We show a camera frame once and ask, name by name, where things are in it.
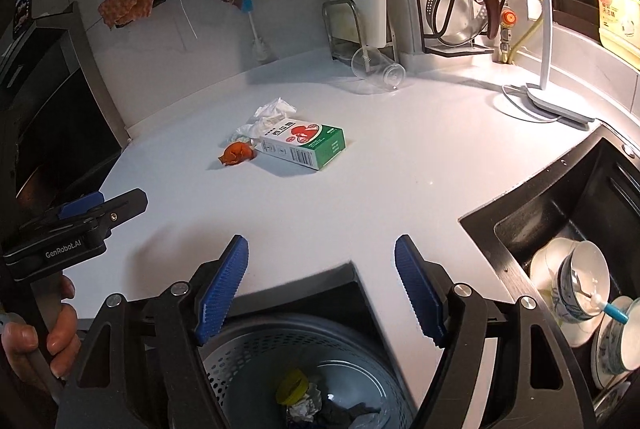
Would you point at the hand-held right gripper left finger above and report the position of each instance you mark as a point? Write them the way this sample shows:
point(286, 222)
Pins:
point(222, 289)

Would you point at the orange peel scrap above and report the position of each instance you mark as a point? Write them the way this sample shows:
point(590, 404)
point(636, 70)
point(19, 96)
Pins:
point(235, 154)

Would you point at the black range hood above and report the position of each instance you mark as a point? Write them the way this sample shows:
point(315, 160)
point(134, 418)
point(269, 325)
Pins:
point(45, 119)

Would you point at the yellow plastic lid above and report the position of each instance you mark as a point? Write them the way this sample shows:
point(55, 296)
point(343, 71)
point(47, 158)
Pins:
point(292, 384)

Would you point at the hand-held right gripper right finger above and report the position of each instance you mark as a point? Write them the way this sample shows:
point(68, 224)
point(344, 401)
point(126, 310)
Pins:
point(420, 289)

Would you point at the blue white bottle brush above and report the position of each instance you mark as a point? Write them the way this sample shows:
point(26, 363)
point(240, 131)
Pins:
point(247, 4)

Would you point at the steel board rack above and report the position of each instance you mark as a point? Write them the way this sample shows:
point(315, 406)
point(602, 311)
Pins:
point(337, 2)

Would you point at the green white carton box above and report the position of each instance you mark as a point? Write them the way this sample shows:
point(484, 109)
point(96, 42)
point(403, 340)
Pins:
point(300, 141)

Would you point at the clear plastic cup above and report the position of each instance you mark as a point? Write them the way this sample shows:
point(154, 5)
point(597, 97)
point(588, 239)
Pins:
point(377, 71)

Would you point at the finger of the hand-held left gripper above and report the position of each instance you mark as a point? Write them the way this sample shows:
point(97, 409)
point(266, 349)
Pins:
point(125, 205)
point(82, 204)

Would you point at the grey perforated waste bin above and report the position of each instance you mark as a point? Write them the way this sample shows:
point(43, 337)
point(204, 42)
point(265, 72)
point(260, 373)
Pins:
point(350, 359)

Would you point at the yellow detergent pump bottle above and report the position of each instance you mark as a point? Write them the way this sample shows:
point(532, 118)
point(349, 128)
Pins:
point(617, 14)

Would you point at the white plastic strip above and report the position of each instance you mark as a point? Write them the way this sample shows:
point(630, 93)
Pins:
point(186, 16)

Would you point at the clear plastic bag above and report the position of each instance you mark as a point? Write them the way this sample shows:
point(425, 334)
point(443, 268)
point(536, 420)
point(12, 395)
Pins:
point(367, 421)

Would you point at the orange dish cloth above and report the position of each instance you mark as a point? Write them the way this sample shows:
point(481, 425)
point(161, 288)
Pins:
point(127, 1)

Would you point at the black kitchen sink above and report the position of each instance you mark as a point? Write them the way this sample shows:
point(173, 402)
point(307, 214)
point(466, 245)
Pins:
point(540, 219)

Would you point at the person's left hand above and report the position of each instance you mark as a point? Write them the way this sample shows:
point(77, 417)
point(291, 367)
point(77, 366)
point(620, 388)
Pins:
point(62, 334)

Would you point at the small black control panel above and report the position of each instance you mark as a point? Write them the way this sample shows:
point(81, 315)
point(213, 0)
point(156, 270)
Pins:
point(22, 9)

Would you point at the white desk lamp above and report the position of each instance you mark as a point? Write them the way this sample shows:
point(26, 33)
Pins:
point(545, 9)

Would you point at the white bowl with blue pattern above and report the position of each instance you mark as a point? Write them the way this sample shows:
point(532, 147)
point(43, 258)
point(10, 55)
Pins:
point(612, 344)
point(582, 281)

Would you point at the crumpled clear plastic wrap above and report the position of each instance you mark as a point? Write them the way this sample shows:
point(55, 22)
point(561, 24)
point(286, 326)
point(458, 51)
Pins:
point(272, 111)

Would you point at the gas pipe with red valve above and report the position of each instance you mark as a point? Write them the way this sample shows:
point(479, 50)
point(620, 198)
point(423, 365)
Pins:
point(509, 17)

